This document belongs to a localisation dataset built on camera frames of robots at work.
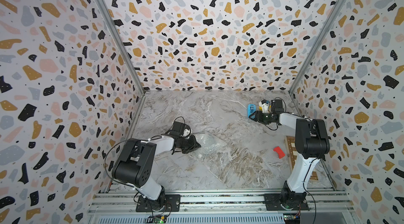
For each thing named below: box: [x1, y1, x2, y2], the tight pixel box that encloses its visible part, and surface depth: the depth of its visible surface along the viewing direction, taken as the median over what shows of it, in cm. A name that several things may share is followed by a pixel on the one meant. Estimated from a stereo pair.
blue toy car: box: [247, 104, 257, 119], surface depth 111 cm
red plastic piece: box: [273, 146, 286, 159], surface depth 93 cm
